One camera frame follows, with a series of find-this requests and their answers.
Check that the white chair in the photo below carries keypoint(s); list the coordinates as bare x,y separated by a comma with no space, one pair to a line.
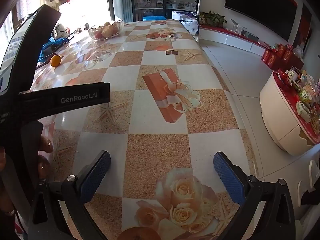
312,170

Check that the large yellow apple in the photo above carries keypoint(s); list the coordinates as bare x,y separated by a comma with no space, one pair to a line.
109,31

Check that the white sack with blue print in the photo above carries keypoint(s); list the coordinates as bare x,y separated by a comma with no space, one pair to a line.
186,22

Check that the red wall hanging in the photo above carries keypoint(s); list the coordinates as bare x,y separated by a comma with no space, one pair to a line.
305,30

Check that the white bench with red top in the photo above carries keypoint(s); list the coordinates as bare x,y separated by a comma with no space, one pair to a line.
237,38

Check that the red gift box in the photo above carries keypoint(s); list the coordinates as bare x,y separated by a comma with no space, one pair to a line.
288,53
280,51
269,58

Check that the green potted plant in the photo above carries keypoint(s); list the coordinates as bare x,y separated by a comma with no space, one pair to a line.
212,17

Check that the small grey box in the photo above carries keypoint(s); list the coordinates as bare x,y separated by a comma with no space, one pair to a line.
250,35

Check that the small white carton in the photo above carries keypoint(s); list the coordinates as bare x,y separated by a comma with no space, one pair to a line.
236,27

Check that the small yellow apple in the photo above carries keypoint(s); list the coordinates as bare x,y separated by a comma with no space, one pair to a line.
107,24
115,23

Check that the red apple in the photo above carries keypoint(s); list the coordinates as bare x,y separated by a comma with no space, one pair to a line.
98,33

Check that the person's left hand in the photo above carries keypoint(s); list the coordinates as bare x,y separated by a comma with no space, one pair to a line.
46,146

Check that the blue cloth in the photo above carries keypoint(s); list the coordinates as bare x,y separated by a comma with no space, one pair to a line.
51,43

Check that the pile of snack packets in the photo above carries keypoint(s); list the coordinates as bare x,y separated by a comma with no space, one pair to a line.
305,97

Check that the black pouch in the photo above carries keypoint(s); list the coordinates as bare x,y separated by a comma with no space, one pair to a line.
48,50

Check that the round white cabinet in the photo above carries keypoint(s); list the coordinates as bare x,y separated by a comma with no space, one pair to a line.
277,120

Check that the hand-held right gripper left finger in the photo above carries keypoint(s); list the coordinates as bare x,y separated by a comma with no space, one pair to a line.
96,177

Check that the black television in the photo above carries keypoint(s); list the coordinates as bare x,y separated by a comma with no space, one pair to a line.
260,2

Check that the shelf bottles and cartons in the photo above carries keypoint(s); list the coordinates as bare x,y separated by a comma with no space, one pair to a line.
175,4

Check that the orange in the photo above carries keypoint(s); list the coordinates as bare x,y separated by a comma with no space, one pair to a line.
55,60

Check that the blue plastic crate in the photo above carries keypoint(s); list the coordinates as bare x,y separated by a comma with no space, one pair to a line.
153,18

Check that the large dark red box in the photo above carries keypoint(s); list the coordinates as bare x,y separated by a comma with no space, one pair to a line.
292,63

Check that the glass bowl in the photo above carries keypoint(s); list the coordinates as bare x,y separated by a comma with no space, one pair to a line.
95,36

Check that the clear plastic bag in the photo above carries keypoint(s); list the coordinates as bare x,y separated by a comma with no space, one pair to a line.
298,52

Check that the grey curtain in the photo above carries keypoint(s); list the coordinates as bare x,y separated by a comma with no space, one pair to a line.
120,0

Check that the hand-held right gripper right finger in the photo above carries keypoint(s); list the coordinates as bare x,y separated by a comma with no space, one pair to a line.
228,180

